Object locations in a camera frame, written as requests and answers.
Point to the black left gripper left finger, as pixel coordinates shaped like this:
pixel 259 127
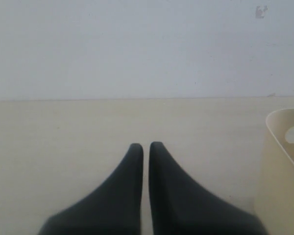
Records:
pixel 114 208

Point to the white plastic bin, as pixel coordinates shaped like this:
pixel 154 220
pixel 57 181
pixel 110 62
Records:
pixel 274 200

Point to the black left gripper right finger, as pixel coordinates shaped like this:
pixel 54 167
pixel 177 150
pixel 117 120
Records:
pixel 181 206

